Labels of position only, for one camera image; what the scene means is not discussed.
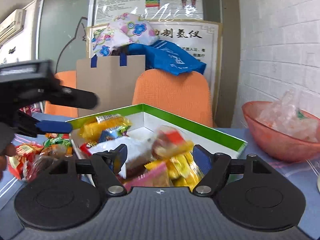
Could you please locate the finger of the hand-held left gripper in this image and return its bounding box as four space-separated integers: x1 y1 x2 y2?
14 110 73 138
49 85 99 110

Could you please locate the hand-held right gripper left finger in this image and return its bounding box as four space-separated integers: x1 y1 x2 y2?
48 144 128 197

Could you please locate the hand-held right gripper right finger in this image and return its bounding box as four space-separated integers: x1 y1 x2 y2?
192 144 272 197

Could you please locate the white snack packet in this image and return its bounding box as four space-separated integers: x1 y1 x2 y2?
89 136 156 178

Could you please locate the orange green snack packet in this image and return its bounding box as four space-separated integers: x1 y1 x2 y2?
44 133 72 153

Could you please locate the small yellow snack packet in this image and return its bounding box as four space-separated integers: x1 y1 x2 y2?
145 152 201 188

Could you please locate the blue snack packet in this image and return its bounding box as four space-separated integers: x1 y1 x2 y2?
99 127 130 143

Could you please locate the green cardboard box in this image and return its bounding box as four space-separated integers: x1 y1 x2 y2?
65 103 248 188

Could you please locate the large yellow snack packet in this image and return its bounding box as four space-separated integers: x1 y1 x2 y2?
82 114 132 141

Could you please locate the clear brown snack packet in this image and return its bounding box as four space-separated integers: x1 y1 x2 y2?
25 150 73 182

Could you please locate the pink snack packet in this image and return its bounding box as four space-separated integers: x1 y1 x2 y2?
124 161 171 188

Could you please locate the red yellow snack packet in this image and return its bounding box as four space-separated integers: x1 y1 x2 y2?
8 142 44 180

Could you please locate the person's left hand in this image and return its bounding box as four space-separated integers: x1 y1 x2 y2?
0 124 17 180

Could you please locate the orange chair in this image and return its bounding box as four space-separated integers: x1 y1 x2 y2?
132 69 217 128
44 70 79 118

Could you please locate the brown paper bag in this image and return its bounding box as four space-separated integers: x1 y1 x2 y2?
76 54 147 118

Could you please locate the white air conditioner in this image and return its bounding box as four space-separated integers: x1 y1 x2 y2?
0 9 27 45

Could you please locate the pink plastic bowl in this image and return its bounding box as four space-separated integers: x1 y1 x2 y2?
242 101 320 163

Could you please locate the floral cloth bundle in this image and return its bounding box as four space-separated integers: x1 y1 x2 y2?
91 14 160 58

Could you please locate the blue tablecloth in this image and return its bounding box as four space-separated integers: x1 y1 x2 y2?
0 112 320 235

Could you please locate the clear plastic bag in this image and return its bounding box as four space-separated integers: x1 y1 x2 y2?
259 89 320 143

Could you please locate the blue bag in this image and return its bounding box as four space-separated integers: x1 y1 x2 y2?
128 40 207 76

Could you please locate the laminated chart poster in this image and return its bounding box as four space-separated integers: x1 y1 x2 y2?
92 0 203 27

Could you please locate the calligraphy wall poster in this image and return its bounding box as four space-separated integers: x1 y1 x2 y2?
86 19 223 98

